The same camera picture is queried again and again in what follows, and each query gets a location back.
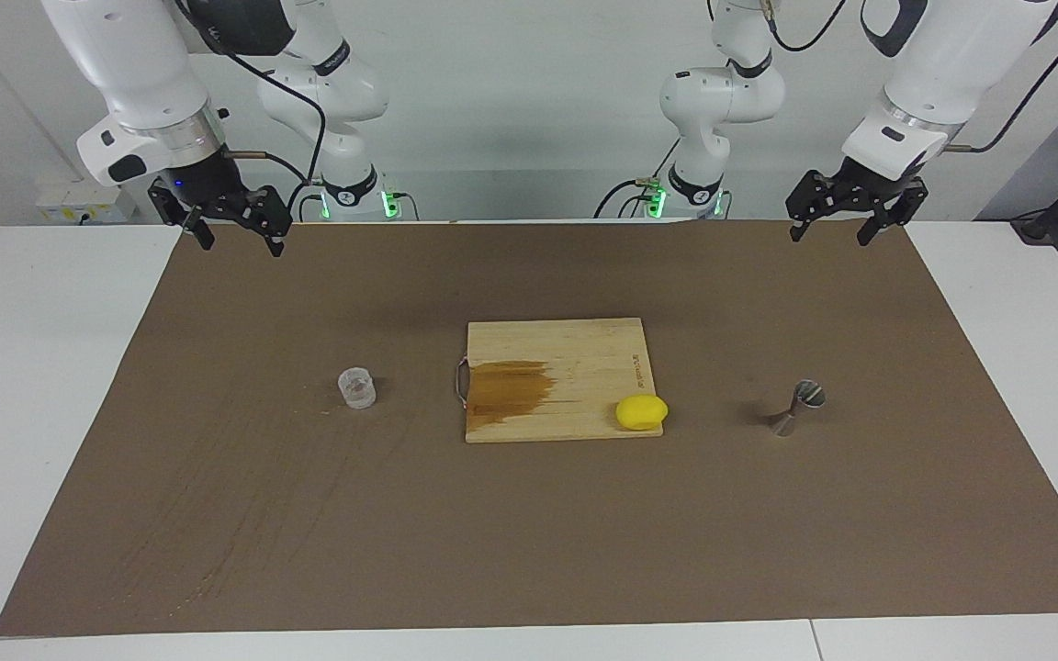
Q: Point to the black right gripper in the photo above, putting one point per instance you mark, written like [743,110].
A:
[209,179]

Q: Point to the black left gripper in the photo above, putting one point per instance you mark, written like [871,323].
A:
[869,185]

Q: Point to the steel double jigger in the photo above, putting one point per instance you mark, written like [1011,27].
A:
[786,422]

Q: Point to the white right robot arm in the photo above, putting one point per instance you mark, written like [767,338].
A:
[125,55]

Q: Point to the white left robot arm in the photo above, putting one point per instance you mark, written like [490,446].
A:
[951,55]

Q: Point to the white power strip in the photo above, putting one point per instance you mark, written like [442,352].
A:
[84,202]

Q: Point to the yellow lemon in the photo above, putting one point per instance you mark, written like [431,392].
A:
[641,412]

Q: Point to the wooden cutting board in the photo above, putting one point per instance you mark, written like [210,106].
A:
[575,353]

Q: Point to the brown table mat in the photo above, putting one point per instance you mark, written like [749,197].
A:
[309,532]

